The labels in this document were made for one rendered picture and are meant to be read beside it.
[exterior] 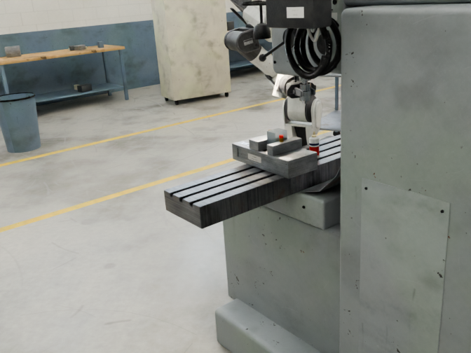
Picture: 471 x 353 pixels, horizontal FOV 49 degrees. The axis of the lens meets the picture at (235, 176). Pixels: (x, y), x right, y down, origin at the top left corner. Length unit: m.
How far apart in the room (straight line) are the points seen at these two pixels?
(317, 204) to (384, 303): 0.42
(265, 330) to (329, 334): 0.34
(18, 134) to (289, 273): 4.78
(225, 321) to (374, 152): 1.23
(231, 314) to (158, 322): 0.52
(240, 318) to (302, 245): 0.57
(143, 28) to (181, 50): 2.19
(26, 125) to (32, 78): 2.98
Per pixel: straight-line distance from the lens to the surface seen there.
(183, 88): 8.20
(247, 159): 2.11
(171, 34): 8.06
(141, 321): 2.93
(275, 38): 2.05
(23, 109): 6.46
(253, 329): 2.43
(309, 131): 2.80
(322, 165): 2.09
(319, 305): 2.17
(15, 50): 8.79
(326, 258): 2.03
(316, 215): 1.98
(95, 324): 2.98
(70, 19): 9.63
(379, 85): 1.58
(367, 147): 1.65
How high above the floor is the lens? 1.63
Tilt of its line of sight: 20 degrees down
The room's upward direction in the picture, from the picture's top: 4 degrees counter-clockwise
